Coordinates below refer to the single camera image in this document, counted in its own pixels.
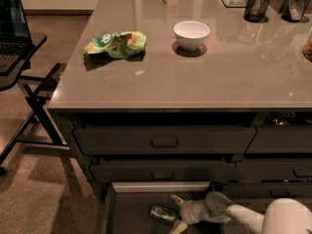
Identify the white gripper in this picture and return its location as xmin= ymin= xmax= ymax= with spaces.
xmin=169 ymin=194 xmax=210 ymax=234

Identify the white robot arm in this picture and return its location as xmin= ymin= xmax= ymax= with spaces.
xmin=170 ymin=191 xmax=312 ymax=234

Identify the middle left drawer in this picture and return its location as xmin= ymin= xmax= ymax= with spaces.
xmin=90 ymin=159 xmax=236 ymax=182

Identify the open bottom left drawer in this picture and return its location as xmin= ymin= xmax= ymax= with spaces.
xmin=101 ymin=181 xmax=210 ymax=234

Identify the middle right drawer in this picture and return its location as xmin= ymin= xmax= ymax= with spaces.
xmin=231 ymin=159 xmax=312 ymax=180

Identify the top right drawer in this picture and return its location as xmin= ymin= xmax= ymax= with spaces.
xmin=246 ymin=125 xmax=312 ymax=154

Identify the top left drawer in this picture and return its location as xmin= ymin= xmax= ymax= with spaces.
xmin=73 ymin=126 xmax=256 ymax=155

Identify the bottom right drawer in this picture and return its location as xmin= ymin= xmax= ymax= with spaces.
xmin=219 ymin=182 xmax=312 ymax=199

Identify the snack bag in drawer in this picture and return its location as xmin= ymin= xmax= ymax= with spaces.
xmin=264 ymin=110 xmax=312 ymax=127

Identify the white bowl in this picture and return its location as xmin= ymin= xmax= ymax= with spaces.
xmin=174 ymin=20 xmax=211 ymax=51

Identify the green chip bag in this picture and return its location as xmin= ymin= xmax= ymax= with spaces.
xmin=84 ymin=31 xmax=147 ymax=59

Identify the black laptop stand table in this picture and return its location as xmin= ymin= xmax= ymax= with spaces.
xmin=0 ymin=32 xmax=67 ymax=176

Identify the glass jar with snacks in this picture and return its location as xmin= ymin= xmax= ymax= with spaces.
xmin=302 ymin=28 xmax=312 ymax=62

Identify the black mesh pencil cup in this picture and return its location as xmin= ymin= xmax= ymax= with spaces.
xmin=244 ymin=0 xmax=271 ymax=22

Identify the black laptop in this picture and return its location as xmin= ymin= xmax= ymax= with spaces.
xmin=0 ymin=0 xmax=34 ymax=75

